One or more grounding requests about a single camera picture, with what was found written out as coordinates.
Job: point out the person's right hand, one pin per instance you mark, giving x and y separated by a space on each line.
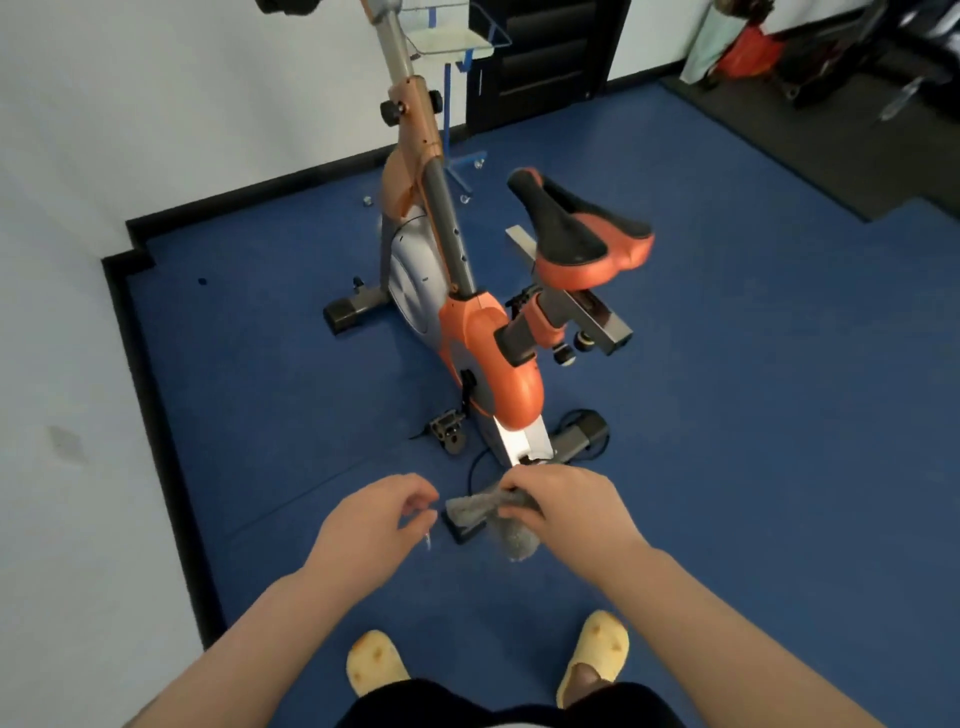
581 517

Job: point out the person's left hand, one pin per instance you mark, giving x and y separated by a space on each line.
360 536

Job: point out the person's left thumb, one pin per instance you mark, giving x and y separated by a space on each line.
420 529

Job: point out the person's right thumb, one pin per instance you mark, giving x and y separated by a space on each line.
519 514

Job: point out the grey cleaning cloth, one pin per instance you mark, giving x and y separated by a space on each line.
480 510

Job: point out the person's right forearm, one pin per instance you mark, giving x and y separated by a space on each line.
720 645

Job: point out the person's left forearm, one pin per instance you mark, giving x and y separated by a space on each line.
247 660

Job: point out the black bike pedal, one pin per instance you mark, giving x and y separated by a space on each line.
446 431

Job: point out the yellow slipper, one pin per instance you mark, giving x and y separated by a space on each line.
375 664
596 649

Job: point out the orange and grey exercise bike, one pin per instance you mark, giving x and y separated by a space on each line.
480 337

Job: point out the black shorts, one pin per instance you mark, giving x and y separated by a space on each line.
510 709

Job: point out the black and orange bike saddle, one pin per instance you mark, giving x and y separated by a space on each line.
577 232

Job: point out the black door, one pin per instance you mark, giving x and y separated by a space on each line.
547 52

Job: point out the dark grey floor mat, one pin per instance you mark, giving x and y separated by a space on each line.
825 150

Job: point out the pale green cloth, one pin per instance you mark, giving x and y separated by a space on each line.
709 45

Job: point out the red bag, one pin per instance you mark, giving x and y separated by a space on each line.
750 52

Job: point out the black fitness equipment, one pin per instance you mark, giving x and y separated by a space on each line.
862 45

